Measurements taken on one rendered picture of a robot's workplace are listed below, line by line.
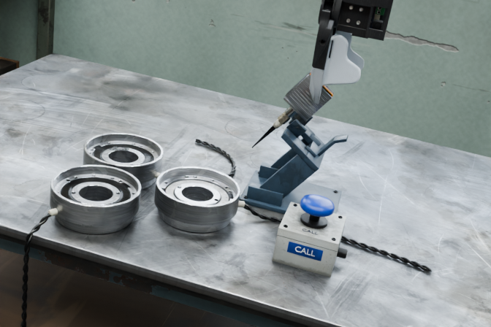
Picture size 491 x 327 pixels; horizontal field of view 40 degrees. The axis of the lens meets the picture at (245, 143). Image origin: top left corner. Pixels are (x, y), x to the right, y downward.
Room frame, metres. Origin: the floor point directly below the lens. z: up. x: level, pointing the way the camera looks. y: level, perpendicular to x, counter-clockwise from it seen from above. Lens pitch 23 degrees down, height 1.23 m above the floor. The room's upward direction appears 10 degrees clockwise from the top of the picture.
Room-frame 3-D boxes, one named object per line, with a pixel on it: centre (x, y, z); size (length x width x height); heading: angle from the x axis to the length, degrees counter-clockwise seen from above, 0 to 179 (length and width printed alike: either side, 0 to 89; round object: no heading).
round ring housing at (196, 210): (0.74, 0.05, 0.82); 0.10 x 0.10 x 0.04
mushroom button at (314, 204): (0.69, -0.09, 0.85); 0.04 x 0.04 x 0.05
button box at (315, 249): (0.69, -0.10, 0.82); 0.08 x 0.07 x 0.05; 78
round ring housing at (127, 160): (0.81, 0.16, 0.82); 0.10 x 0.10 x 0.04
